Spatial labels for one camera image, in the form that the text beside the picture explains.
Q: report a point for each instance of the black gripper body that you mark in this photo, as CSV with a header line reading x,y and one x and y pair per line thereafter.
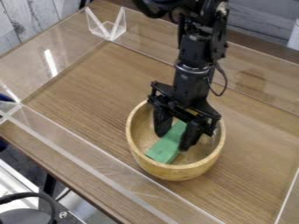
x,y
185,97

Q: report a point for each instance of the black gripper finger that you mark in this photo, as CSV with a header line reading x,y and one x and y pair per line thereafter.
x,y
191,135
163,120

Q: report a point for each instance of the green rectangular block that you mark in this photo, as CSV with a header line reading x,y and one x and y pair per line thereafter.
x,y
165,150

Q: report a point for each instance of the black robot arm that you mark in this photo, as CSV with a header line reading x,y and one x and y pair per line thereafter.
x,y
202,42

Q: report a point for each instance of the brown wooden bowl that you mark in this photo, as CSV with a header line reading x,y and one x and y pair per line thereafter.
x,y
191,163

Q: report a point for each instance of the black table leg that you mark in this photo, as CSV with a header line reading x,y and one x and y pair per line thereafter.
x,y
50,184

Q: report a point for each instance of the clear acrylic enclosure wall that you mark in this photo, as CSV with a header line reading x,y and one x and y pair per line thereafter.
x,y
77,80

